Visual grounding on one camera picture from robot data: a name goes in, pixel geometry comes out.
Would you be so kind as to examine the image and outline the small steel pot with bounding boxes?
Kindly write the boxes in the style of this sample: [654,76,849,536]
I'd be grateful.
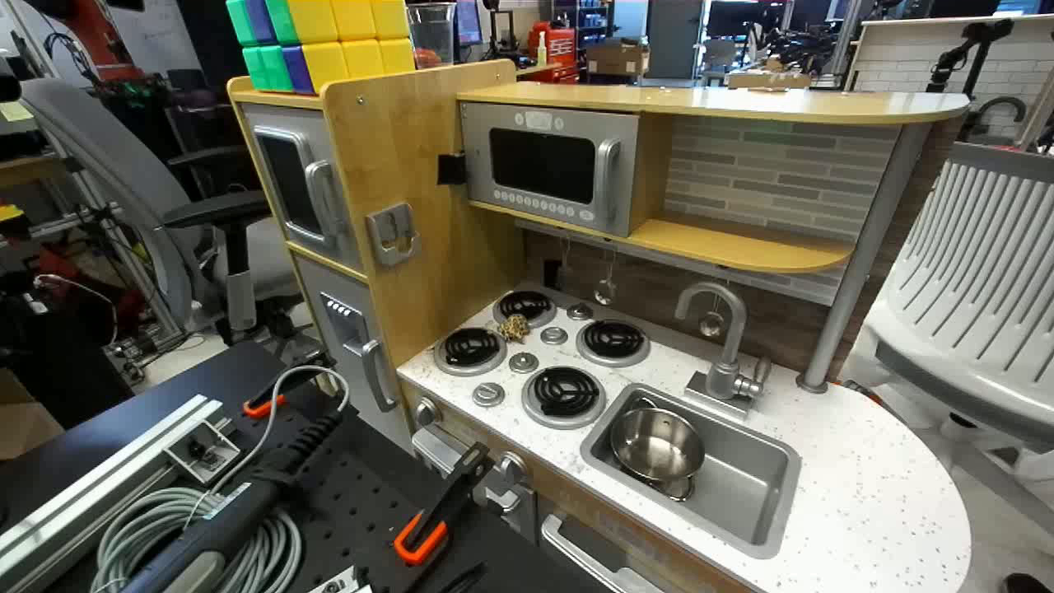
[609,399,707,502]

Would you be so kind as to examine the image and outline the grey toy sink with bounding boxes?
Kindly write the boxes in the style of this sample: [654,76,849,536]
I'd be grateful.
[580,382,802,560]

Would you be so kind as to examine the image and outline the stove burner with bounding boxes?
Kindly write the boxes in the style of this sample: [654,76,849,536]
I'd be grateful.
[433,326,508,378]
[520,364,609,431]
[575,318,651,368]
[492,289,558,329]

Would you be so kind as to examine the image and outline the toy microwave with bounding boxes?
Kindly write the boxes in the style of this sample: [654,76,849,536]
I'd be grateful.
[459,101,642,239]

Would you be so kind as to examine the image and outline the microwave door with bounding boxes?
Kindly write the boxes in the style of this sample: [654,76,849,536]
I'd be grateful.
[460,103,641,238]

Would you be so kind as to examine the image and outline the grey toy phone cradle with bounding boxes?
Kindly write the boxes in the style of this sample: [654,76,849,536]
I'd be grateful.
[365,203,422,268]

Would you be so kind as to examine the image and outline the wooden toy kitchen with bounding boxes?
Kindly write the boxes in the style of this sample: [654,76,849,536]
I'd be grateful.
[226,58,973,593]

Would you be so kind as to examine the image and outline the toy fridge door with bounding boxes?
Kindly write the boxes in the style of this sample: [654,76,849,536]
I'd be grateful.
[291,253,413,451]

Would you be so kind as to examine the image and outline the grey toy tap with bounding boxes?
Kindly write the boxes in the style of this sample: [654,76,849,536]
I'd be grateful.
[674,281,774,422]

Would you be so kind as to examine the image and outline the red tool chest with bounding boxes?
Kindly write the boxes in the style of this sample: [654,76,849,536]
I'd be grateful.
[526,22,580,84]

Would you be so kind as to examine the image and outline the cardboard box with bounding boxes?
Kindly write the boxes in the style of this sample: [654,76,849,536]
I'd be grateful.
[585,40,651,77]

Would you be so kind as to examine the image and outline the toy freezer door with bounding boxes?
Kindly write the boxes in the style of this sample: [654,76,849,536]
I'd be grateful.
[239,103,364,273]

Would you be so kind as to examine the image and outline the clear plastic container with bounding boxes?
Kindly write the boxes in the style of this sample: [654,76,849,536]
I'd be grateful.
[405,2,457,69]

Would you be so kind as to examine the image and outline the stack of coloured blocks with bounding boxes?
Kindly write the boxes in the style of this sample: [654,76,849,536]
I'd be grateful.
[226,0,417,95]

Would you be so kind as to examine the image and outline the grey office chair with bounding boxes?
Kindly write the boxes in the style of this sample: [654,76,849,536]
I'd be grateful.
[20,77,332,348]

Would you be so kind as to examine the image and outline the white brick pattern board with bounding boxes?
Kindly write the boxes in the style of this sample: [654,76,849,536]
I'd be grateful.
[846,14,1054,142]

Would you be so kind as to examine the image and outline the white slatted chair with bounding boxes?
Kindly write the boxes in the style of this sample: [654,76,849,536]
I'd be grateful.
[839,141,1054,540]

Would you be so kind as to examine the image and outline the microwave door handle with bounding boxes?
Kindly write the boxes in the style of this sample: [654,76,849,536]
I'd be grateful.
[594,138,623,224]

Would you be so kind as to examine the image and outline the fridge door handle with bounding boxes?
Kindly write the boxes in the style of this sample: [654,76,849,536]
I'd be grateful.
[359,339,399,413]

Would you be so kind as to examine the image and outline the freezer door handle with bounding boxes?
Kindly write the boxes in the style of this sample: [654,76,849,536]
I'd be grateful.
[304,160,347,240]

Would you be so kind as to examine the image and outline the black clamp with orange handle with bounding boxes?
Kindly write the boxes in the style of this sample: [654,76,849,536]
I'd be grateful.
[242,353,336,419]
[393,441,496,567]

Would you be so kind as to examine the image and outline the oven door handle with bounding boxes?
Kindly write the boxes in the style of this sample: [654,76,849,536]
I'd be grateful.
[540,514,664,593]

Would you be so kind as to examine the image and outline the black ribbed cable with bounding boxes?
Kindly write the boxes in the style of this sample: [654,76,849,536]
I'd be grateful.
[122,409,347,593]

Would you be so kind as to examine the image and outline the coil of grey cable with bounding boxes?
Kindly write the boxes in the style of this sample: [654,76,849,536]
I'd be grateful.
[89,485,303,593]

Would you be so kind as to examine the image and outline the aluminium rail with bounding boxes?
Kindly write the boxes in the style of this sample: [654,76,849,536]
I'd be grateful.
[0,393,242,593]

